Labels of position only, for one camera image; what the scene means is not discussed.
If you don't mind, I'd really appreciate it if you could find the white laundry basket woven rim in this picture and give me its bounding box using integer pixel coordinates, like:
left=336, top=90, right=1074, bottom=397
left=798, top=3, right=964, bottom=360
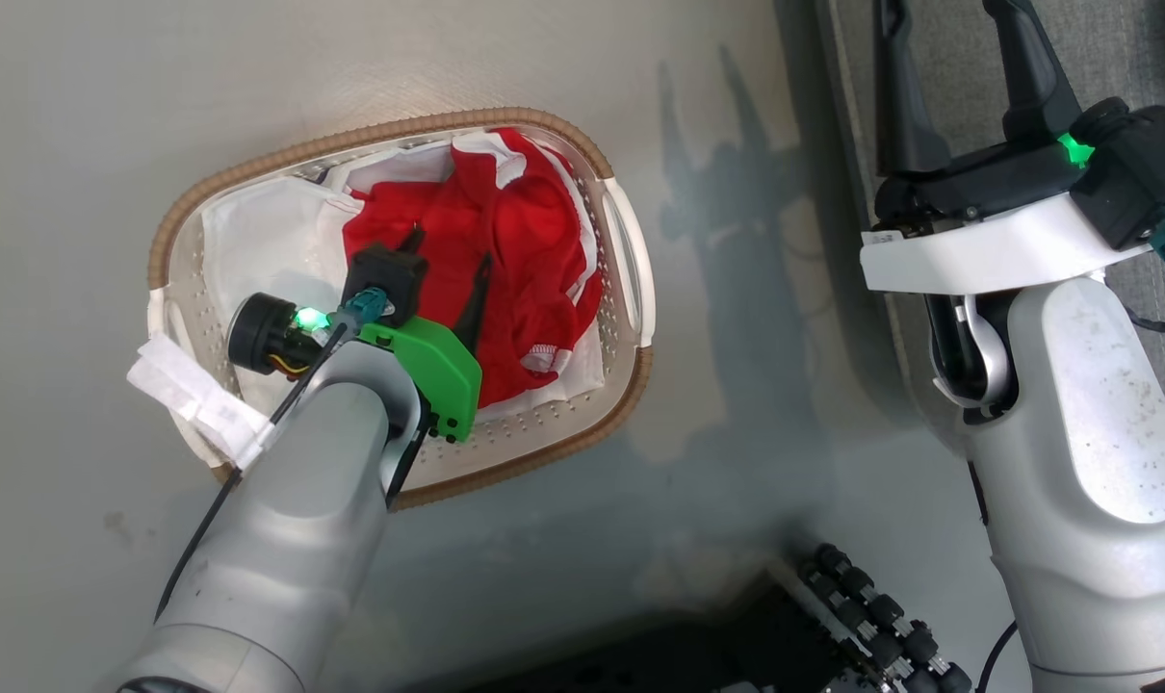
left=147, top=107, right=658, bottom=512

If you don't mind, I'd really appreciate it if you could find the red and white garment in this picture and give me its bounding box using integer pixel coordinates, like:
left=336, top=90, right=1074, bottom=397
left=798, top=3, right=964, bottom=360
left=341, top=127, right=606, bottom=408

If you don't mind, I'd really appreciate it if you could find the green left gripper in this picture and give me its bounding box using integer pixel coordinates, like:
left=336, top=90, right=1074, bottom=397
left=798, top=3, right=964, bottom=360
left=359, top=222, right=495, bottom=444

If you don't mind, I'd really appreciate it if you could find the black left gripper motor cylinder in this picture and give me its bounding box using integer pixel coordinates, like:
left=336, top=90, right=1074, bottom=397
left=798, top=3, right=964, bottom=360
left=225, top=293, right=329, bottom=377

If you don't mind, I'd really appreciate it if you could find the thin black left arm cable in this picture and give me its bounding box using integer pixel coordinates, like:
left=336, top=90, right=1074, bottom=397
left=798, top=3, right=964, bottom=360
left=152, top=321, right=351, bottom=623

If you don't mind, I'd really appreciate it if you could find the white tape tag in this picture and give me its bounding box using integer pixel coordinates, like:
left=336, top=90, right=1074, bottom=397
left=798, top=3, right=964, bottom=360
left=126, top=333, right=281, bottom=471

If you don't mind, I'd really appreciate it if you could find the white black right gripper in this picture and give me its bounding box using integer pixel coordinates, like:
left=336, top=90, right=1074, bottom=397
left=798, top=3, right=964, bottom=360
left=860, top=0, right=1153, bottom=295

